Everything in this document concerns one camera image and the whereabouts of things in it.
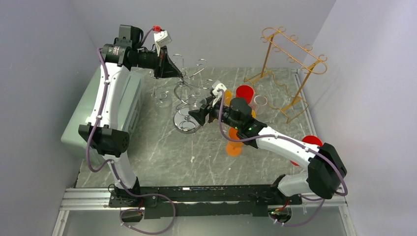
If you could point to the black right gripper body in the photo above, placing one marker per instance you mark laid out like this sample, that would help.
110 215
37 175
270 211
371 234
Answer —
227 120

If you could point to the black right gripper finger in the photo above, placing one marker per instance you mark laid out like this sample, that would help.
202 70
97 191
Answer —
207 102
200 115

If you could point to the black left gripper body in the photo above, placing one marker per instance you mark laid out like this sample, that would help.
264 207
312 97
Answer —
147 59

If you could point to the red plastic goblet back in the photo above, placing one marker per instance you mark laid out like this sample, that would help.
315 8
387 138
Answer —
246 92

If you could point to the red plastic goblet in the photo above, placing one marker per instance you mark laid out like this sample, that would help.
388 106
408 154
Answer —
246 92
311 139

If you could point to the clear ribbed wine glass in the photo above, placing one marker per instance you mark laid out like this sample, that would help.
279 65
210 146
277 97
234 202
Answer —
163 103
196 100

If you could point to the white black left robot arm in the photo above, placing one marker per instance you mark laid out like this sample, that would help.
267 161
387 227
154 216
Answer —
106 144

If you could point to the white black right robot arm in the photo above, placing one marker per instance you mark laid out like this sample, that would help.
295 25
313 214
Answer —
324 170

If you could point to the chrome wine glass rack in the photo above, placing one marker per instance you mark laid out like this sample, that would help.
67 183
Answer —
180 90

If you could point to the clear wine glass right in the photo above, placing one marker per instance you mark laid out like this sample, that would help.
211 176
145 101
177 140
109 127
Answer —
259 104

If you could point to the gold wine glass rack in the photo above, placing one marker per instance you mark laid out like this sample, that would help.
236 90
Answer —
285 69

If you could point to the orange plastic goblet back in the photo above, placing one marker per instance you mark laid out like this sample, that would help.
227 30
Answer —
228 97

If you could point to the green plastic storage box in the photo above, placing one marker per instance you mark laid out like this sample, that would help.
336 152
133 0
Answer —
129 110

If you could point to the red plastic goblet lying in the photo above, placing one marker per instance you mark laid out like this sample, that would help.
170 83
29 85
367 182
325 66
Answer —
311 139

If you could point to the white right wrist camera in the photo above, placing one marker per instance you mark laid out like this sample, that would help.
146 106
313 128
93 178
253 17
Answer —
218 89

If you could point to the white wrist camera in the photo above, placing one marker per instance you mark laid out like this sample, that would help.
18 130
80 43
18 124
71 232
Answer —
161 38
218 89

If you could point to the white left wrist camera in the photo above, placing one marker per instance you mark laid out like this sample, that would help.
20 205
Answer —
161 38

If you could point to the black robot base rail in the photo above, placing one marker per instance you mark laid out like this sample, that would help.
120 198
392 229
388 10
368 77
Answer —
256 200

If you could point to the aluminium frame rail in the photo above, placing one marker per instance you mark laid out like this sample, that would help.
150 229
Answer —
98 199

